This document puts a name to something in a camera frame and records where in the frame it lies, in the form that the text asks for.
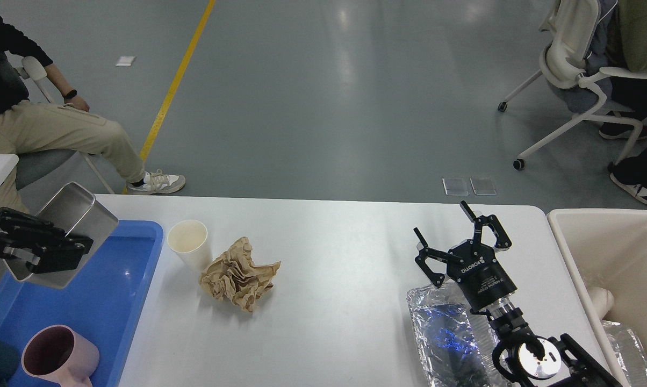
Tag pink mug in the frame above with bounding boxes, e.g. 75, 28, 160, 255
21, 324, 100, 386

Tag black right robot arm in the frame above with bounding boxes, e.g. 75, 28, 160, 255
414, 201, 619, 386

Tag grey office chair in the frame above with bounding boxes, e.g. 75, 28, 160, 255
12, 56, 116, 195

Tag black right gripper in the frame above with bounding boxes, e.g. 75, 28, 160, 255
413, 201, 518, 312

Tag crumpled brown paper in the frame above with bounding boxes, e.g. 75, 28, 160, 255
198, 236, 281, 313

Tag crumpled foil in bin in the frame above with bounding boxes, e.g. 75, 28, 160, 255
601, 320, 647, 386

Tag person in black shirt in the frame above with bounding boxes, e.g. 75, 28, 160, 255
0, 16, 186, 195

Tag white plastic bin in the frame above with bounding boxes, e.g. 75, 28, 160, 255
548, 209, 647, 386

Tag blue plastic tray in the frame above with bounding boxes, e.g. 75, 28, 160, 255
0, 220, 163, 386

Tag aluminium foil tray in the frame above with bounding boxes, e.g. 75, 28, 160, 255
407, 280, 512, 386

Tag white paper cup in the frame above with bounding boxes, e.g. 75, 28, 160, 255
167, 220, 212, 274

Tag white cup in bin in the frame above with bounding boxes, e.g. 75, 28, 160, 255
587, 286, 614, 319

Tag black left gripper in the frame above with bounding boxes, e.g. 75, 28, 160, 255
0, 207, 93, 274

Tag seated person olive jacket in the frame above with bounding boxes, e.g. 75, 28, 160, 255
606, 1, 647, 205

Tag white office chair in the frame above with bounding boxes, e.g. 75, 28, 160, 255
498, 1, 647, 170

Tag stainless steel rectangular tray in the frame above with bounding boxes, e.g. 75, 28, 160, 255
3, 182, 119, 289

